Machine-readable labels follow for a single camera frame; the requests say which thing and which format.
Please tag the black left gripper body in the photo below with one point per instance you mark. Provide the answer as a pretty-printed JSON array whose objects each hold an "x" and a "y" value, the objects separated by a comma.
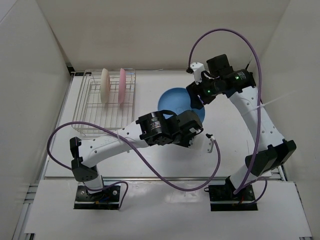
[{"x": 184, "y": 141}]

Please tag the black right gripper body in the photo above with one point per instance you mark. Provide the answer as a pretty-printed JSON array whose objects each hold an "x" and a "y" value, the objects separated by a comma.
[{"x": 207, "y": 89}]

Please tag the blue plate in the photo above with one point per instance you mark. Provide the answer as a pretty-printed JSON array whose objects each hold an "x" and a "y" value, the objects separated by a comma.
[{"x": 178, "y": 100}]

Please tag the pink plate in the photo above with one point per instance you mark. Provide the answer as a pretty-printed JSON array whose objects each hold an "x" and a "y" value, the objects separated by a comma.
[{"x": 121, "y": 86}]

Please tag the cream plate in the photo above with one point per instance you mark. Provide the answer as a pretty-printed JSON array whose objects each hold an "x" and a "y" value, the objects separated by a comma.
[{"x": 104, "y": 86}]

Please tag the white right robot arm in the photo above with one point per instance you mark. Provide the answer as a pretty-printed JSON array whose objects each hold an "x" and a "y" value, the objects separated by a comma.
[{"x": 271, "y": 148}]

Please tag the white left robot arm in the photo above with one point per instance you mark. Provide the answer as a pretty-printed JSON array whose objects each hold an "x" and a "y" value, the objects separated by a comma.
[{"x": 156, "y": 128}]

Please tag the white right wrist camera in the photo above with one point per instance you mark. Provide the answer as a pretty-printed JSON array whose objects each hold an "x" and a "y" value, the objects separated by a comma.
[{"x": 196, "y": 68}]

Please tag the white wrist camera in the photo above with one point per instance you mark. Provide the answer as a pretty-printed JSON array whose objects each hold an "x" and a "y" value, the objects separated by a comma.
[
  {"x": 196, "y": 68},
  {"x": 210, "y": 143}
]

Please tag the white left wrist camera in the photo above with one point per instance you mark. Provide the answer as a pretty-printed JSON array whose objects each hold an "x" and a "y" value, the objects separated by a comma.
[{"x": 210, "y": 143}]

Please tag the white cable tie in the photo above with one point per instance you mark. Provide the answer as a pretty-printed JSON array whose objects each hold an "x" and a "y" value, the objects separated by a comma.
[{"x": 262, "y": 105}]

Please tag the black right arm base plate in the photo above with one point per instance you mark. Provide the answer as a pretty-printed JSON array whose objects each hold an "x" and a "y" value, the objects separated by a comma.
[{"x": 222, "y": 199}]

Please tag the metal wire dish rack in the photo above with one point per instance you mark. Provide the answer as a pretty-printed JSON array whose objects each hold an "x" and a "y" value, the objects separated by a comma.
[{"x": 114, "y": 114}]

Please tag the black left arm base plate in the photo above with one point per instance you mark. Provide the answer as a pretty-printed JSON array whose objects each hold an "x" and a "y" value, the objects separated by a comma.
[{"x": 108, "y": 199}]

